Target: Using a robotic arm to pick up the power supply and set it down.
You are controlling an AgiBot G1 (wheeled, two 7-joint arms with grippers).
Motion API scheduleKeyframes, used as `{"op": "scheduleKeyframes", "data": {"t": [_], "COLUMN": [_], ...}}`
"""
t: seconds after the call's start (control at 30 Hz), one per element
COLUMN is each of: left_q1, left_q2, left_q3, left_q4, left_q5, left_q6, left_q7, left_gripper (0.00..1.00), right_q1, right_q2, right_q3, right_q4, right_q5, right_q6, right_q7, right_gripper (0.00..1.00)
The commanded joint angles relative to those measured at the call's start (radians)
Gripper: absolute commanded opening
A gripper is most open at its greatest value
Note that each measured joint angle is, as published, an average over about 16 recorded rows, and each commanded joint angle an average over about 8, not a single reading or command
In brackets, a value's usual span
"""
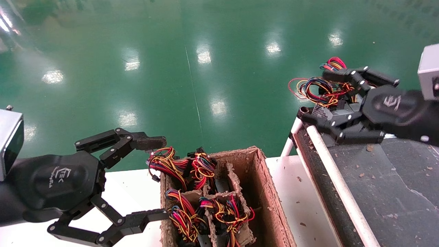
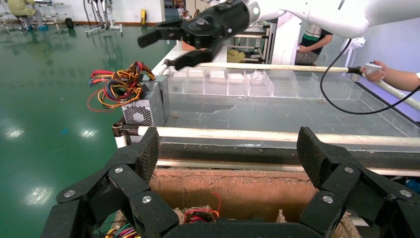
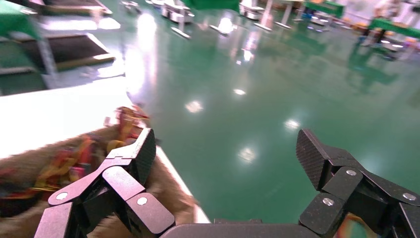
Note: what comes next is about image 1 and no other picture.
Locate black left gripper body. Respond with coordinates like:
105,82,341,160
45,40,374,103
0,151,106,227

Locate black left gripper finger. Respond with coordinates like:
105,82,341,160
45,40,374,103
74,128,168,169
47,195,169,247

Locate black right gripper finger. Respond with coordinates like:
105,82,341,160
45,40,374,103
300,110,385,144
322,66,400,100

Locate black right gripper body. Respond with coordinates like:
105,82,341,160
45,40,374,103
361,85,439,146

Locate grey power supply coloured wires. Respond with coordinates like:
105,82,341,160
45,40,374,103
320,57,364,115

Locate grey power supply with grille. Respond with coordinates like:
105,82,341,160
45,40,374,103
288,77,347,121

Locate long white conveyor pipe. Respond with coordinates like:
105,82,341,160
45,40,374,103
306,125,381,247

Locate white conveyor leg pipe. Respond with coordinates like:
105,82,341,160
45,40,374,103
281,117,304,157

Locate black conveyor belt bed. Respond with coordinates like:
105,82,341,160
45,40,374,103
289,113,439,247

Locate brown cardboard divider box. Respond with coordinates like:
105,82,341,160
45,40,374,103
159,146,297,247

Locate colourful wire bundles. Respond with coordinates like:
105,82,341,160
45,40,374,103
147,147,190,191

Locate power supply with coloured wires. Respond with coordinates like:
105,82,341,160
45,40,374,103
187,147,230,192
165,189,208,247
198,195,256,247

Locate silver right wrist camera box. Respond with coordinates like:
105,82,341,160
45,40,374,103
417,44,439,101

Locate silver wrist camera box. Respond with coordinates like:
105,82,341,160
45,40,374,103
0,106,24,181
417,44,439,101

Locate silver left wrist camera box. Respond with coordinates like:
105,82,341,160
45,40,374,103
0,106,24,181

